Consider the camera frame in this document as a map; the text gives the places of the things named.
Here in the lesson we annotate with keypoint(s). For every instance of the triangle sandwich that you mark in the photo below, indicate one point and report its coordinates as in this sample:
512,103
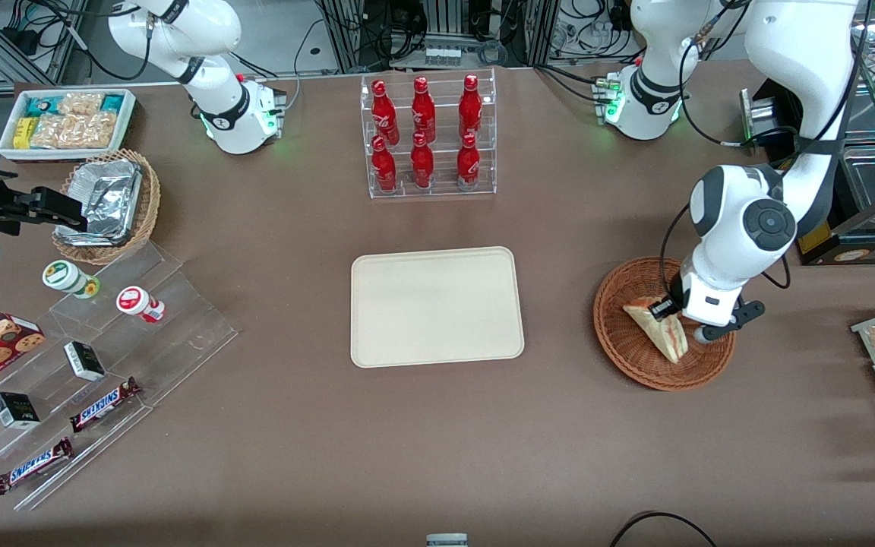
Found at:
661,338

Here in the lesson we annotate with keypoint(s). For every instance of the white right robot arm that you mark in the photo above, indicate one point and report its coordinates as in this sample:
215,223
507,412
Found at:
234,114

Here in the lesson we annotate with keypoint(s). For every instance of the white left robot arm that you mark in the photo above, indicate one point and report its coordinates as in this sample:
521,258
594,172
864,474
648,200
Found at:
734,220

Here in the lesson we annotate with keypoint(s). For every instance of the aluminium foil tray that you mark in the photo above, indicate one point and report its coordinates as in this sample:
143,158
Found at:
107,201

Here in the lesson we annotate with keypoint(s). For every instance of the round brown wicker basket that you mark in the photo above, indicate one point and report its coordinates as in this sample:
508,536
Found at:
620,349

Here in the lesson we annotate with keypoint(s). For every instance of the oval tan wicker basket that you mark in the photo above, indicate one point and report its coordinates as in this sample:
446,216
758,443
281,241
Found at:
151,205

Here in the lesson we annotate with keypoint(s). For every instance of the beige plastic tray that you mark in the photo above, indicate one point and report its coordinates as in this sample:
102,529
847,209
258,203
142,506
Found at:
437,308

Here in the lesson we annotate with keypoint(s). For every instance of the white rectangular plastic bin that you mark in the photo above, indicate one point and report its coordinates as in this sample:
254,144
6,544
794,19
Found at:
65,155

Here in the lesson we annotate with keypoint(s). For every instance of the green lid yogurt cup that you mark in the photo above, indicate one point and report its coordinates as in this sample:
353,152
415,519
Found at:
61,275

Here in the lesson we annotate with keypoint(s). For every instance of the yellow snack packet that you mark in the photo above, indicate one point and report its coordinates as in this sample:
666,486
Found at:
23,133

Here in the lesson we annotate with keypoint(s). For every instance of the clear rice cracker bag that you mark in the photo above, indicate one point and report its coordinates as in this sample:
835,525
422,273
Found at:
80,104
73,131

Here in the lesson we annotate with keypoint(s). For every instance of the teal snack packet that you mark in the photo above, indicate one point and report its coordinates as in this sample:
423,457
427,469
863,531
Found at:
112,102
44,106

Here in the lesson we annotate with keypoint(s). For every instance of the red lid yogurt cup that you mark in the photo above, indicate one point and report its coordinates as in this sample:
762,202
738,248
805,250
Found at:
134,300

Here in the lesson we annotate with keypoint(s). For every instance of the black food warmer cabinet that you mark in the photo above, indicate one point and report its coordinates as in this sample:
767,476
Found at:
863,254

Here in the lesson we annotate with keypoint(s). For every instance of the small black carton box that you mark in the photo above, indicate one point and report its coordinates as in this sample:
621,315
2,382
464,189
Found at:
16,410
84,361

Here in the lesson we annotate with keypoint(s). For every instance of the clear acrylic stepped shelf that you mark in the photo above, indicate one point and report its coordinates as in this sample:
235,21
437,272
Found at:
179,334

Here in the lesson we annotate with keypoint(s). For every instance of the Snickers chocolate bar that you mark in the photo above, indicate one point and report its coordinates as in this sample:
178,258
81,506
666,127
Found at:
31,466
103,405

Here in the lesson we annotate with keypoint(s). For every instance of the red cola bottle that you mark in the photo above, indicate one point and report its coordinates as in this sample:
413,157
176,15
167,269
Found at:
422,163
384,167
470,110
468,163
423,112
384,114

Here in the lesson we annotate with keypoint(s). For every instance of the clear acrylic bottle rack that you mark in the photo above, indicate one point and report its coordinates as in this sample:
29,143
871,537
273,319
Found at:
443,192

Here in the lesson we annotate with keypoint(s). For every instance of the grey box device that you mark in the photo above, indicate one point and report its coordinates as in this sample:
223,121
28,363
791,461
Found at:
446,541

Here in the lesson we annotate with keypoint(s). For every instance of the white power strip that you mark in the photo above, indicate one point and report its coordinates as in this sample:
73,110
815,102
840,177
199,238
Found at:
443,56

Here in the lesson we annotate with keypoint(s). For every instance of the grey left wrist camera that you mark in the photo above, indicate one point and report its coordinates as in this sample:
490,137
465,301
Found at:
703,334

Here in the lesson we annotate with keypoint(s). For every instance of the aluminium frame rack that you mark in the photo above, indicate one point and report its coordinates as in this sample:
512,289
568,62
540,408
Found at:
346,45

